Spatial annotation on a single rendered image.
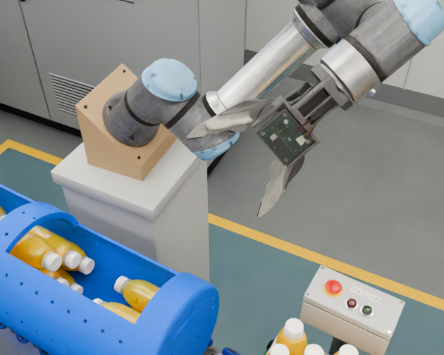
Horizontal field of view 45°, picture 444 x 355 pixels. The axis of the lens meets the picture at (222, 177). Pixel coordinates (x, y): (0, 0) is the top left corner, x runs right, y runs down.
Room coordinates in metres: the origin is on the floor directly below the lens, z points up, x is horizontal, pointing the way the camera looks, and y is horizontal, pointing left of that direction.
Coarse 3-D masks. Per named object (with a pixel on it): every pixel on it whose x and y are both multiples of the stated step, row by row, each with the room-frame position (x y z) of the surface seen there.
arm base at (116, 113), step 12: (120, 96) 1.10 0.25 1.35; (108, 108) 1.09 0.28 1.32; (120, 108) 1.06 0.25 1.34; (108, 120) 1.06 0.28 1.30; (120, 120) 1.05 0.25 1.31; (132, 120) 1.04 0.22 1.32; (120, 132) 1.04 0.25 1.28; (132, 132) 1.04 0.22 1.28; (144, 132) 1.05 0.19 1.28; (156, 132) 1.09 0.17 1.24; (132, 144) 1.04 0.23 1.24; (144, 144) 1.07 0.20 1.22
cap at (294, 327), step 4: (288, 320) 0.63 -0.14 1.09; (292, 320) 0.63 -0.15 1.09; (296, 320) 0.63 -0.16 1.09; (288, 324) 0.62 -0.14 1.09; (292, 324) 0.62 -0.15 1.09; (296, 324) 0.62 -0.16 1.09; (300, 324) 0.62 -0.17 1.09; (288, 328) 0.61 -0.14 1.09; (292, 328) 0.61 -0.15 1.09; (296, 328) 0.61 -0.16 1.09; (300, 328) 0.61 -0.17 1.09; (288, 332) 0.60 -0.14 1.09; (292, 332) 0.60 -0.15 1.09; (296, 332) 0.60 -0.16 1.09; (300, 332) 0.60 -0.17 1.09; (292, 336) 0.60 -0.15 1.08; (296, 336) 0.60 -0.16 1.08
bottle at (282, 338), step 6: (282, 330) 0.62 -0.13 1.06; (282, 336) 0.61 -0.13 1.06; (288, 336) 0.60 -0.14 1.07; (300, 336) 0.60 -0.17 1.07; (306, 336) 0.62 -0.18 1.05; (276, 342) 0.61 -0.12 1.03; (282, 342) 0.60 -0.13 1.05; (288, 342) 0.60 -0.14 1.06; (294, 342) 0.59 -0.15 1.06; (300, 342) 0.60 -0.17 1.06; (306, 342) 0.61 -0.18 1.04; (288, 348) 0.59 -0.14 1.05; (294, 348) 0.59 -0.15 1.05; (300, 348) 0.59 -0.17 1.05; (294, 354) 0.58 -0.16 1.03
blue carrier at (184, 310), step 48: (0, 192) 1.03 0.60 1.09; (0, 240) 0.74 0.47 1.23; (96, 240) 0.86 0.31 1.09; (0, 288) 0.65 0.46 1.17; (48, 288) 0.63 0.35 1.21; (96, 288) 0.79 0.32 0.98; (192, 288) 0.62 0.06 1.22; (48, 336) 0.57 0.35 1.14; (96, 336) 0.54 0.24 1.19; (144, 336) 0.52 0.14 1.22; (192, 336) 0.59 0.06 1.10
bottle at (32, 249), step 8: (24, 240) 0.78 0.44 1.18; (32, 240) 0.78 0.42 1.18; (40, 240) 0.78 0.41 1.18; (16, 248) 0.76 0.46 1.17; (24, 248) 0.76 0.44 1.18; (32, 248) 0.76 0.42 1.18; (40, 248) 0.76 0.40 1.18; (48, 248) 0.77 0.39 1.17; (16, 256) 0.75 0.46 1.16; (24, 256) 0.74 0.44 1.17; (32, 256) 0.74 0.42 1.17; (40, 256) 0.74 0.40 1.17; (32, 264) 0.73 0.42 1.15; (40, 264) 0.73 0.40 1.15
